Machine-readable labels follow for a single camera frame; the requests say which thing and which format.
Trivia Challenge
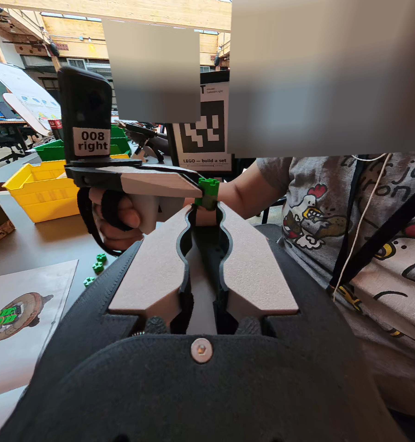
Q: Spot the single green round brick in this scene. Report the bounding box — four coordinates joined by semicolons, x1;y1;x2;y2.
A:
194;177;220;212

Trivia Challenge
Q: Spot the black framed marker sign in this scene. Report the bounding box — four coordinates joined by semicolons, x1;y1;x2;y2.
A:
166;71;233;172

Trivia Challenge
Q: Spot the black lanyard strap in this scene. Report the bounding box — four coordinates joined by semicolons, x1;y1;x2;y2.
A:
327;154;415;294

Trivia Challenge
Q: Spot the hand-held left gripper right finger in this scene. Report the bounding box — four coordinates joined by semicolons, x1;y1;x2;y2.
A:
213;202;299;334

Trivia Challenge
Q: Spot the white document stand with sheet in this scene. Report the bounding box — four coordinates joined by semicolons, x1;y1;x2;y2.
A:
0;58;62;137

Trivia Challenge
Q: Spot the person's right forearm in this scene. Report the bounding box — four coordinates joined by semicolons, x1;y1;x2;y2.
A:
194;157;292;227

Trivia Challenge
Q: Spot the yellow storage bin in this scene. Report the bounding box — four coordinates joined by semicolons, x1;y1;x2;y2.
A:
2;154;130;224

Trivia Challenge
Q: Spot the group of green round bricks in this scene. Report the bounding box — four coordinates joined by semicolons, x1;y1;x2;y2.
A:
83;253;107;288

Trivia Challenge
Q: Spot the green storage bin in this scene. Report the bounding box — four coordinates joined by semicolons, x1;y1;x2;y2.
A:
33;125;132;163

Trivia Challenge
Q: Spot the grey desk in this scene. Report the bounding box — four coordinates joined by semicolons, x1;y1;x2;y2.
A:
0;152;218;415

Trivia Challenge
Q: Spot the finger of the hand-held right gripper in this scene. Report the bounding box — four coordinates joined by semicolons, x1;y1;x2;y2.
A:
119;164;204;199

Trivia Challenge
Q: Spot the black office chair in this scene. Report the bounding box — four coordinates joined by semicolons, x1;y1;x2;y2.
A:
0;101;26;170

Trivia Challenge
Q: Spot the instruction booklet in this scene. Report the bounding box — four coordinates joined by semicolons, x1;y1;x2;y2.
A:
0;259;79;401

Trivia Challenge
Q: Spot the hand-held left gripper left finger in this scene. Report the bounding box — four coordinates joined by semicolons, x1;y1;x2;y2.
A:
109;204;195;334

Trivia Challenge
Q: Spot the person's right hand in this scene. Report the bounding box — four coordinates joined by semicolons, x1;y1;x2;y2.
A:
89;188;147;253

